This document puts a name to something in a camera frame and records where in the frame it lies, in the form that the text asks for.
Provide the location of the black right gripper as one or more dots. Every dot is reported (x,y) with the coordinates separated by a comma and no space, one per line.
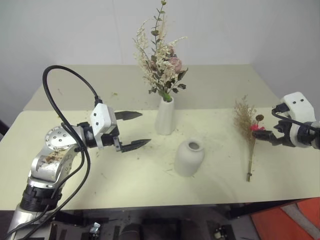
(282,132)

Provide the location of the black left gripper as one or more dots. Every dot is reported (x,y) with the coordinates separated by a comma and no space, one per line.
(110,139)

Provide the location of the small dried brown flower bouquet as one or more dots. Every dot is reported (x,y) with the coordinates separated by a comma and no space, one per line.
(246,120)

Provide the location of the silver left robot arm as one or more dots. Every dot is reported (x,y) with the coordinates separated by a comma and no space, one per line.
(53,147)

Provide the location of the large cream pink flower bouquet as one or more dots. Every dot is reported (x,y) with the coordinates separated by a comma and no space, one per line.
(160,62)

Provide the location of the tall slim white vase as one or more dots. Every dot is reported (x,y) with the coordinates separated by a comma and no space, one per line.
(165,117)

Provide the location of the round white ceramic vase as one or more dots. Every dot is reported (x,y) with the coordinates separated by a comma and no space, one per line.
(188,158)

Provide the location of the orange and grey fabric object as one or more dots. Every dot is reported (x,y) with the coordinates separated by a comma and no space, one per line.
(287,220)

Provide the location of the small silver metal clip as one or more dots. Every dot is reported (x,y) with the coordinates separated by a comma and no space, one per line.
(95,228)

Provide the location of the small white and black device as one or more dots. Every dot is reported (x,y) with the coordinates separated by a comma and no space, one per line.
(218,233)

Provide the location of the dark object at table side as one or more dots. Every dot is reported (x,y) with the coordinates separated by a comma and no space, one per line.
(3,127)

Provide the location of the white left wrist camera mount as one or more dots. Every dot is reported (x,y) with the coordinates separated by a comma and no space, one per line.
(101,120)

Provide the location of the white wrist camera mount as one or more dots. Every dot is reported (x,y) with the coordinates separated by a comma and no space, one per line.
(101,120)
(298,106)

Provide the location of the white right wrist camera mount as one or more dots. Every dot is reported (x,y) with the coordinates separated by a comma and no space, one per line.
(298,106)

